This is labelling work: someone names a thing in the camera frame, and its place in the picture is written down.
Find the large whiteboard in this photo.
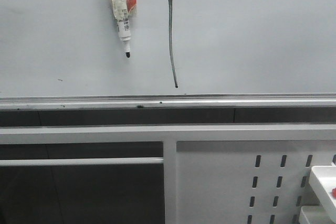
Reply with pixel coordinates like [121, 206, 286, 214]
[1, 0, 335, 110]

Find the lower white plastic tray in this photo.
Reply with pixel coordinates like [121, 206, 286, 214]
[299, 206, 333, 224]

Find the white whiteboard marker pen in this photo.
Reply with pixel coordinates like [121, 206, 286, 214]
[111, 0, 131, 58]

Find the white metal rack frame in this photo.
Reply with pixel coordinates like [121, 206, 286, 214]
[1, 124, 335, 223]

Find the small red object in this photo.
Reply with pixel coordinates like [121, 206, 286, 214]
[331, 188, 336, 199]

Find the white perforated pegboard panel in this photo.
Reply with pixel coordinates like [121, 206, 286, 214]
[176, 141, 335, 223]

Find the white plastic tray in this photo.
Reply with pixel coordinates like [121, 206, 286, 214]
[309, 165, 335, 223]
[299, 206, 333, 224]

